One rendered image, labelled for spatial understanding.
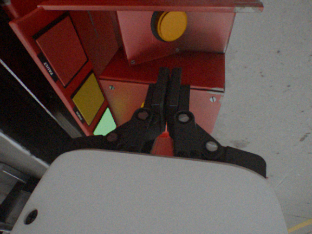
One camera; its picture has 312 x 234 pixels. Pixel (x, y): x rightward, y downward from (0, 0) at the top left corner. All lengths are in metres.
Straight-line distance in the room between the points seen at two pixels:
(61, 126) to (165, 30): 0.21
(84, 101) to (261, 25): 0.94
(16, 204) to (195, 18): 0.45
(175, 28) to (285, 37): 0.90
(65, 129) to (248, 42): 0.95
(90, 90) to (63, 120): 0.11
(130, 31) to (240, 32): 0.86
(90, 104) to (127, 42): 0.09
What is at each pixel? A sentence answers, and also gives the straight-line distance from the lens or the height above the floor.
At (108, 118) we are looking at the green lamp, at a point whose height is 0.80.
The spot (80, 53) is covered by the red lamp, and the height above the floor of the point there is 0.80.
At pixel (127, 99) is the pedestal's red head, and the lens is 0.24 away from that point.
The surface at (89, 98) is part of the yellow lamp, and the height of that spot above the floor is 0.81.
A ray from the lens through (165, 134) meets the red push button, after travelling 0.23.
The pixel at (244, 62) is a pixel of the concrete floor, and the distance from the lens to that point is 1.13.
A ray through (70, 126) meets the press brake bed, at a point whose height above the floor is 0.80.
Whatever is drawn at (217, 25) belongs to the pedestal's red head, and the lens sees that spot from 0.25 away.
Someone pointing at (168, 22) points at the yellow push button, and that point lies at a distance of 0.22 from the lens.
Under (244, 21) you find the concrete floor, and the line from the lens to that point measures 1.02.
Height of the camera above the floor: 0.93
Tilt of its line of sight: 37 degrees down
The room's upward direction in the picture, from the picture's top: 163 degrees counter-clockwise
